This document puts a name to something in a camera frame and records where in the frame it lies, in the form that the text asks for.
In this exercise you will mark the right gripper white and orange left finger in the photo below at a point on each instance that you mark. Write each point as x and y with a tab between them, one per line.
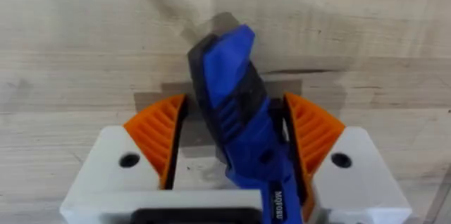
148	143

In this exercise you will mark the blue electric screwdriver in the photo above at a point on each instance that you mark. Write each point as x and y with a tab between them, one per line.
243	118

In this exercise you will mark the right gripper white and orange right finger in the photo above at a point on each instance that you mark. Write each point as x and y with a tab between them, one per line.
324	146

